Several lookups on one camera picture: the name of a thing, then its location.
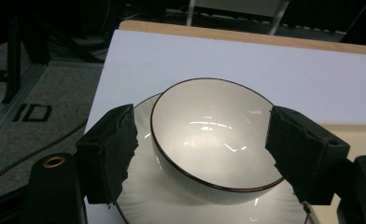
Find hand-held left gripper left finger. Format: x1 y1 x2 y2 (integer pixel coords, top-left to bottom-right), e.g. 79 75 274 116
75 104 139 206

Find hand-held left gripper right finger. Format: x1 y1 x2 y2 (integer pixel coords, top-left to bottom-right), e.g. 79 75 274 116
264 105 351 206

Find white fluted plate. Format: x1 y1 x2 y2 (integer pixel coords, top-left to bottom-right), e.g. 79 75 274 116
116 92 313 224

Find white bowl with brown rim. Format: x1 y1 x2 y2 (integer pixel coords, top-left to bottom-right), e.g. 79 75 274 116
149 77 286 206

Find beige tray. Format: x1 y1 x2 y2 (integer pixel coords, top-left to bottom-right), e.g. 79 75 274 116
307 122 366 224

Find black metal stand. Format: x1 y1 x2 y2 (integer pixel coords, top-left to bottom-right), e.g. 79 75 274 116
1 12 51 105

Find black floor cable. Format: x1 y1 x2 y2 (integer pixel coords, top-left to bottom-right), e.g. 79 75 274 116
0 119 88 189

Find white metal frame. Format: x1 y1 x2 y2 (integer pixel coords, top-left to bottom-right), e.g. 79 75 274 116
186 0 290 35

